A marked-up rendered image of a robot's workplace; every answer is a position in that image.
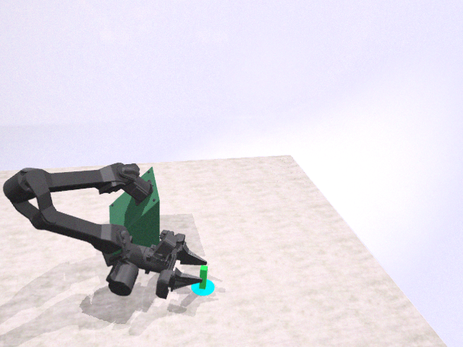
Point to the cyan circle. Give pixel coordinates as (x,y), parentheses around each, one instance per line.
(208,290)

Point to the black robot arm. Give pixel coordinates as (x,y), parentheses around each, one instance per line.
(30,183)

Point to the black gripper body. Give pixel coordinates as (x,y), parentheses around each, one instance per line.
(166,271)

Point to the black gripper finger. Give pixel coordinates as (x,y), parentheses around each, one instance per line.
(180,280)
(189,258)

